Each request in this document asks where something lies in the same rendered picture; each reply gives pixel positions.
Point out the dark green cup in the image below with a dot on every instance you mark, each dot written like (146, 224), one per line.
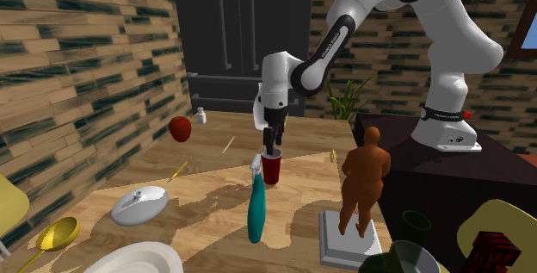
(413, 228)

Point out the white plate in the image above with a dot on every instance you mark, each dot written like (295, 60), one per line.
(134, 261)

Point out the pale yellow rounded seat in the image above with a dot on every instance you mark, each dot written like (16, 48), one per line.
(495, 217)

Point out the dark tall cabinet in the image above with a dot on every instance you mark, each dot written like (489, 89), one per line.
(226, 33)

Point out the yellow pencil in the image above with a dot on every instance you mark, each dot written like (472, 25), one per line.
(178, 171)

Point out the white round lid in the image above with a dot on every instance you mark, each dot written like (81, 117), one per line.
(140, 207)

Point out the dark red ribbed object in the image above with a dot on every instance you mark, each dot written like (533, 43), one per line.
(495, 253)

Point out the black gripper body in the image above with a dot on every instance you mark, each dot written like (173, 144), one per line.
(275, 117)

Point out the yellow ladle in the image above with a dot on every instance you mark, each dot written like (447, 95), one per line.
(58, 234)

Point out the brown framed window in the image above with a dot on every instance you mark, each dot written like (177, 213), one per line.
(529, 33)

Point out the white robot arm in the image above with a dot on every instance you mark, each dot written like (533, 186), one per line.
(449, 49)

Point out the teal spray bottle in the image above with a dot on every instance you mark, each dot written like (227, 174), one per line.
(256, 209)

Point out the brown figure on grey base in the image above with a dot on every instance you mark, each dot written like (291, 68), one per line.
(363, 175)

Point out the dark robot stand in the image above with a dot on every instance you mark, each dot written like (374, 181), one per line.
(440, 184)

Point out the small yellow object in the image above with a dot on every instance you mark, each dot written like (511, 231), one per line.
(334, 155)

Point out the small white bottle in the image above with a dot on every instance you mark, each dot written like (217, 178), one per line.
(201, 117)

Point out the red apple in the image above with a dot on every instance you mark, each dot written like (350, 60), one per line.
(180, 129)

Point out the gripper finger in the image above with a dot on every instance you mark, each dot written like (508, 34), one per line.
(267, 143)
(278, 138)

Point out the thin white stick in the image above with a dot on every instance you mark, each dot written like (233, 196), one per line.
(228, 145)

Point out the green houseplant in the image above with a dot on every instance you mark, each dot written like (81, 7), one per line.
(346, 102)

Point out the dark green pot, grey inside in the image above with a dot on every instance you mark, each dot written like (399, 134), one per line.
(402, 259)

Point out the red plastic cup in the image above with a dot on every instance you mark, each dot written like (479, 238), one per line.
(271, 169)

